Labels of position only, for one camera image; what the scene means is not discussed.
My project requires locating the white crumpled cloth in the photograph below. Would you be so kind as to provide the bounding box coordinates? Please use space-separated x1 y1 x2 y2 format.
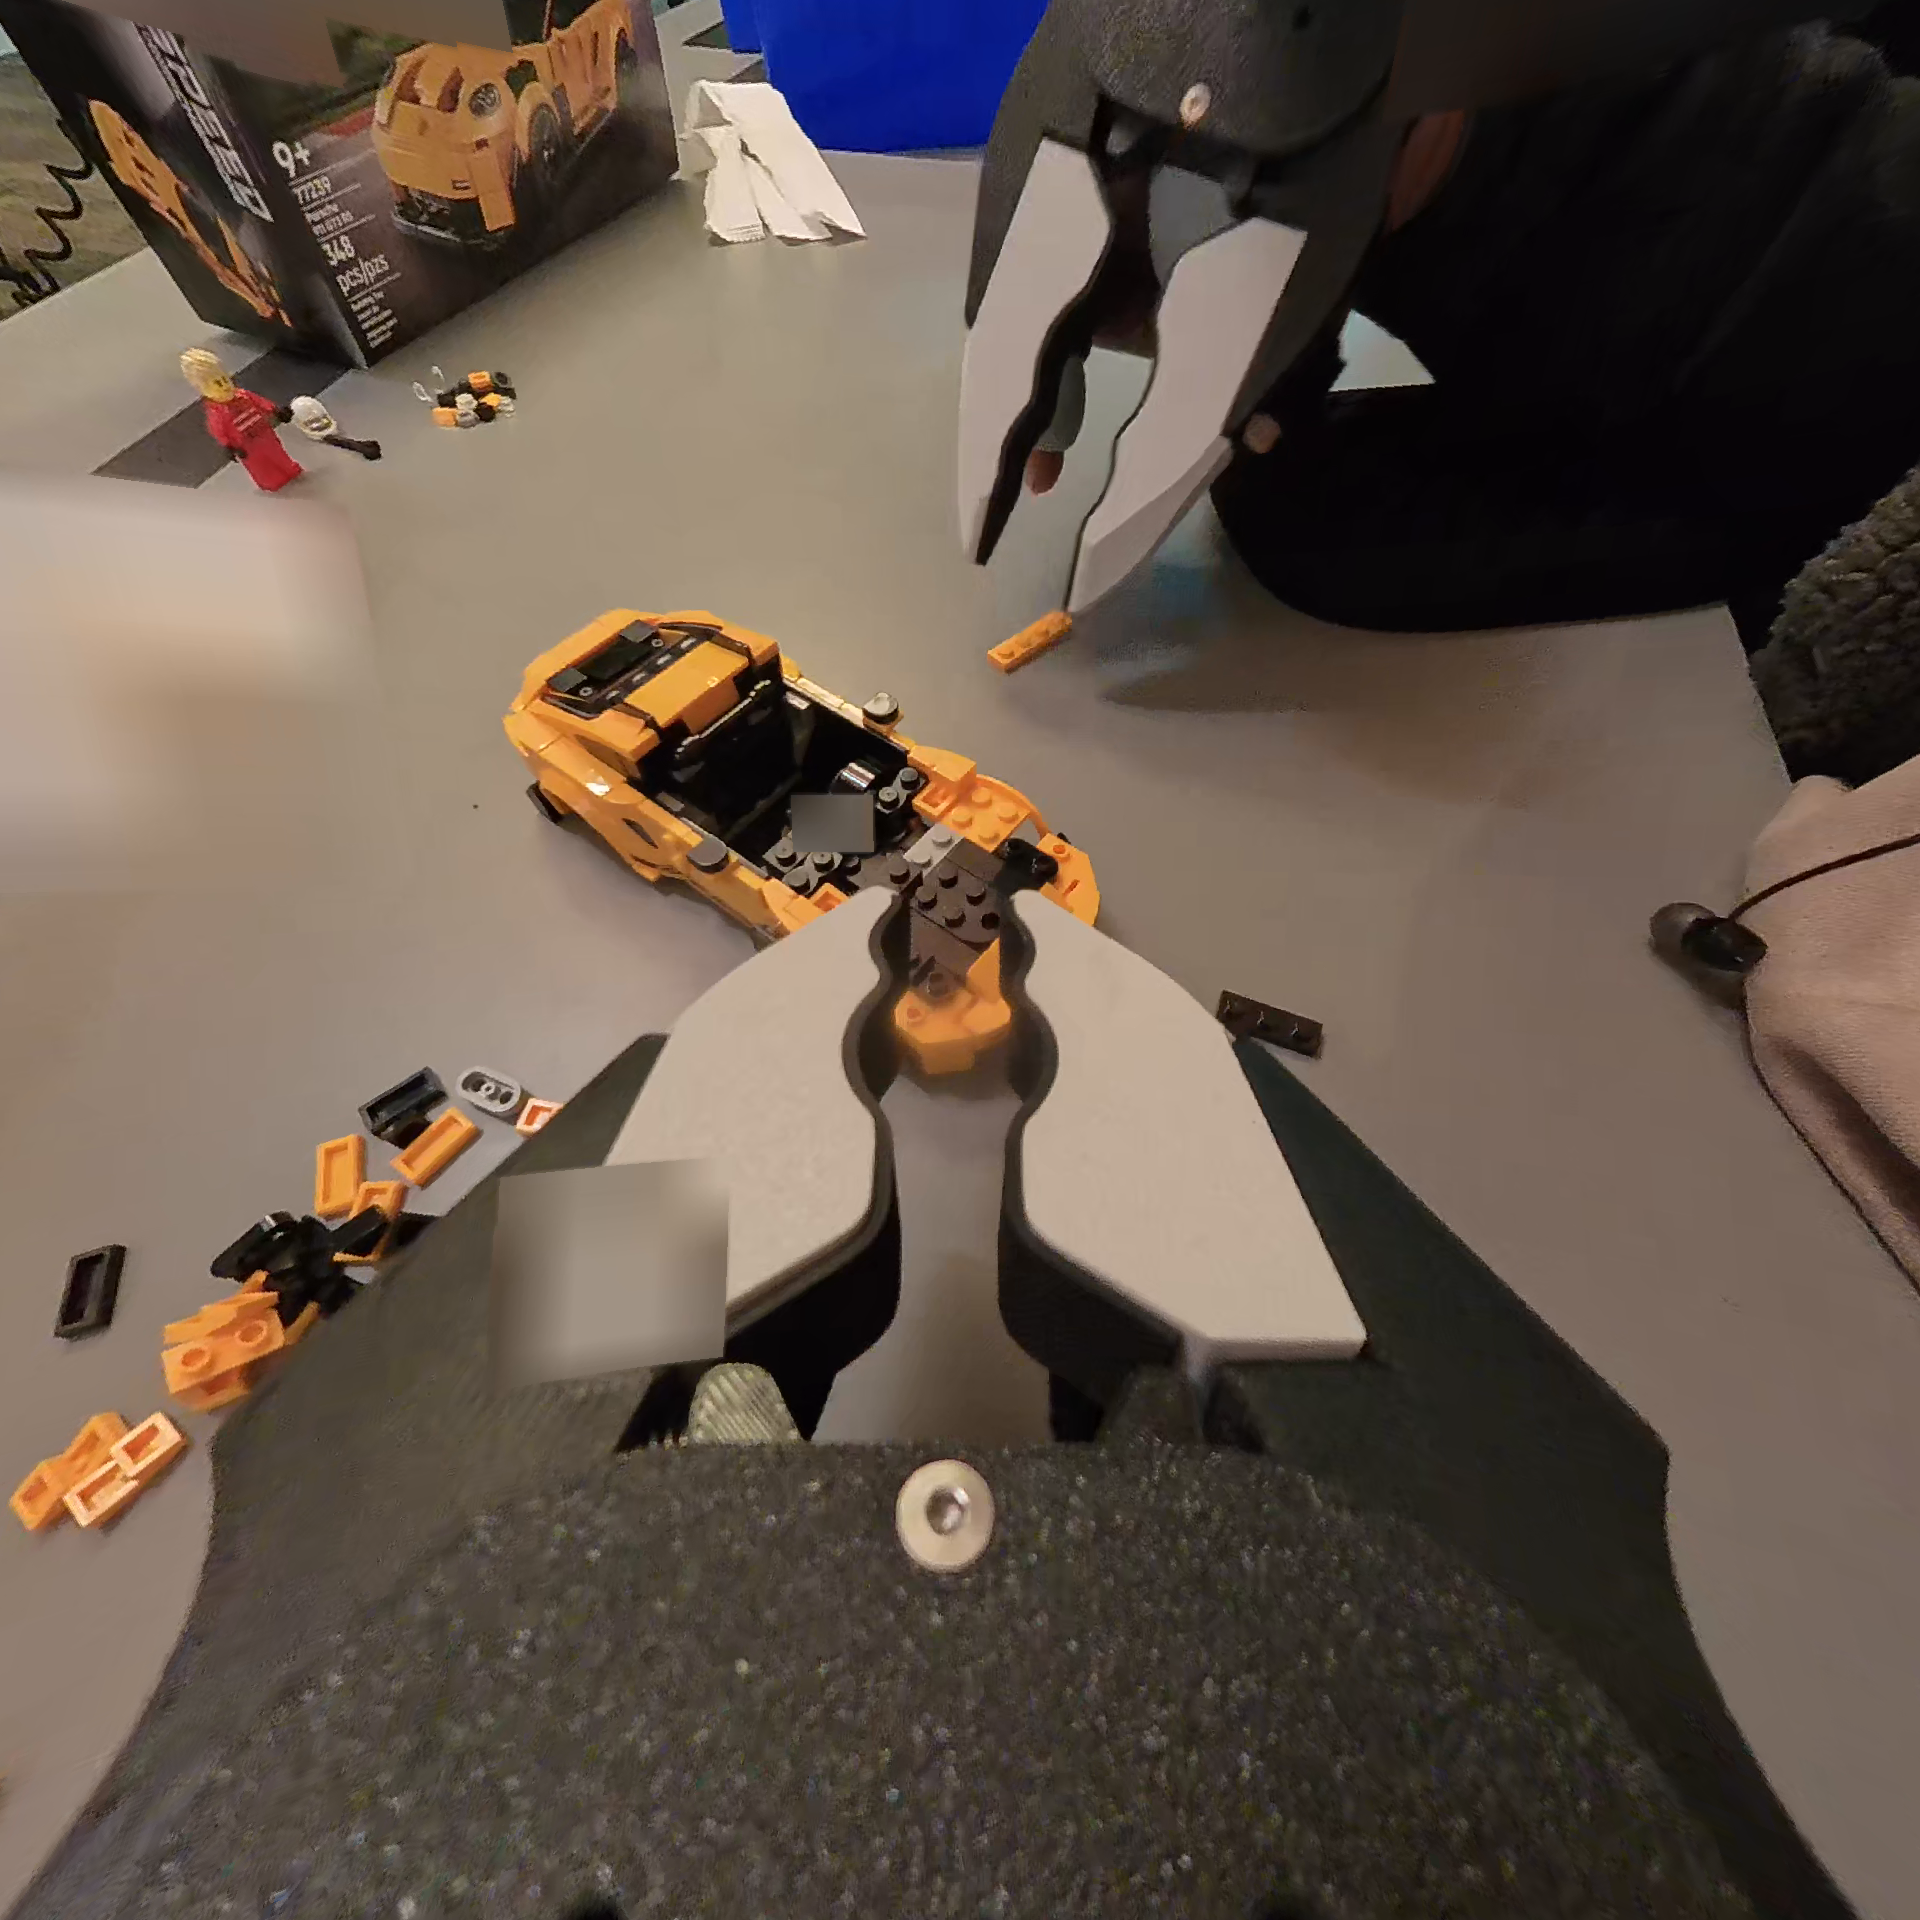
678 79 871 246

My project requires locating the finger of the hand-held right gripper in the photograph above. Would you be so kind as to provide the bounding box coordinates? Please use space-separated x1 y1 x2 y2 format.
1061 223 1312 621
952 140 1125 567

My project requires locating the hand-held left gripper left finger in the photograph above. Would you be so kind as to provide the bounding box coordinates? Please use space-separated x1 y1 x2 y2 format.
603 890 904 1443

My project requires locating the blue plastic bin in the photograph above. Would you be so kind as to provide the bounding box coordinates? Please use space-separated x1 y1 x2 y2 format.
715 0 1050 151

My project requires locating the orange lego car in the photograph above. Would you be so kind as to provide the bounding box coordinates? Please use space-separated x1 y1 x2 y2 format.
504 605 1099 1081

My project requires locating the lego set box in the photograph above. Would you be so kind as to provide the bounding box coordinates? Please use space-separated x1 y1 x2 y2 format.
0 0 674 373

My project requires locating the red lego minifigure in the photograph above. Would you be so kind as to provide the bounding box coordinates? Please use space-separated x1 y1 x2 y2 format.
183 346 302 492

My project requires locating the pile of loose lego pieces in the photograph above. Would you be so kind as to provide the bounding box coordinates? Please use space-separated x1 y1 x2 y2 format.
8 1062 563 1534

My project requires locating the person's right hand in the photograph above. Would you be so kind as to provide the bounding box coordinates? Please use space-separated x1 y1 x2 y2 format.
1078 151 1189 363

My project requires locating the person's right forearm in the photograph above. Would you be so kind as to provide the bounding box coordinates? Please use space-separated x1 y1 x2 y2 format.
1206 32 1920 638

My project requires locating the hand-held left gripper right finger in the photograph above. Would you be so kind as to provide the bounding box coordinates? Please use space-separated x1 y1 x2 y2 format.
996 899 1374 1443

